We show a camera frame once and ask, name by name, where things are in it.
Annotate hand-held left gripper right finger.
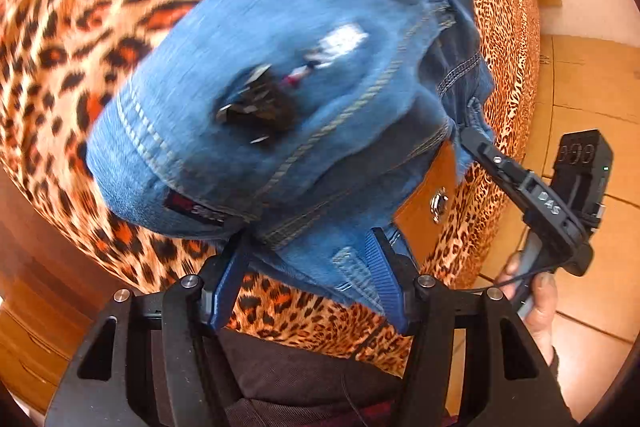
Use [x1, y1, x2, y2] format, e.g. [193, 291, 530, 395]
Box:
[364, 227, 577, 427]

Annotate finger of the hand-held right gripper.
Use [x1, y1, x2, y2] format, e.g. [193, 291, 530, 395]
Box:
[460, 126, 532, 202]

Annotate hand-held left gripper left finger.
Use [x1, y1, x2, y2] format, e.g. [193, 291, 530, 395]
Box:
[45, 231, 256, 427]

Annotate blue denim pants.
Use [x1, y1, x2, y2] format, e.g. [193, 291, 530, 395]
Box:
[86, 0, 497, 334]

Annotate person's right hand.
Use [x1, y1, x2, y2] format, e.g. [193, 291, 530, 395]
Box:
[499, 252, 562, 370]

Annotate person's dark clothing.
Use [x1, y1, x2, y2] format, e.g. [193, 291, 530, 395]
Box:
[150, 329, 458, 427]

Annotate leopard print blanket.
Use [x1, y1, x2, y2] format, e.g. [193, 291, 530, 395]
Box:
[0, 0, 544, 379]

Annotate black cable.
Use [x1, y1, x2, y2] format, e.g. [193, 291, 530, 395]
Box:
[475, 269, 557, 294]

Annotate wooden bed frame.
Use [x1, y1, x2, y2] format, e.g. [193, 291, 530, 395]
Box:
[0, 167, 123, 414]

